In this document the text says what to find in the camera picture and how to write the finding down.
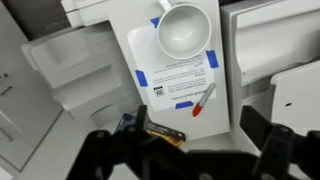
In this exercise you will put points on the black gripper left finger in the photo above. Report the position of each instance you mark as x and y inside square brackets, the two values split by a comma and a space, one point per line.
[110, 150]

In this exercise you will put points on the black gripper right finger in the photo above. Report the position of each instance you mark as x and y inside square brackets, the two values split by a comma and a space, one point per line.
[283, 150]

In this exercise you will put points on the grey marker with red cap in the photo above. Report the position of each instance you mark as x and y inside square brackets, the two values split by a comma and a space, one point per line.
[204, 98]

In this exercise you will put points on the white ceramic cup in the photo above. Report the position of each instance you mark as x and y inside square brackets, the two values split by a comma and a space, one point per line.
[184, 31]

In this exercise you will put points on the dark blue card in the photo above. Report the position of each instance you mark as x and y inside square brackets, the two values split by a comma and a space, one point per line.
[125, 121]

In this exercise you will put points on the black and orange packet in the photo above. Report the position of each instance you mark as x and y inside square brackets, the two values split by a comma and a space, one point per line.
[166, 133]

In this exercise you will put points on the blue tape strip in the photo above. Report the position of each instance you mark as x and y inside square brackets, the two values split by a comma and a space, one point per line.
[155, 22]
[212, 59]
[141, 78]
[184, 105]

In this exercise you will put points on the large white office printer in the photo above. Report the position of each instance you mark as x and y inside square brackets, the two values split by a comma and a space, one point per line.
[83, 66]

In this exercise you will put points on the white printed paper sheet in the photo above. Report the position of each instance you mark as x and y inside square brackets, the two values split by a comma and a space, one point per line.
[180, 80]

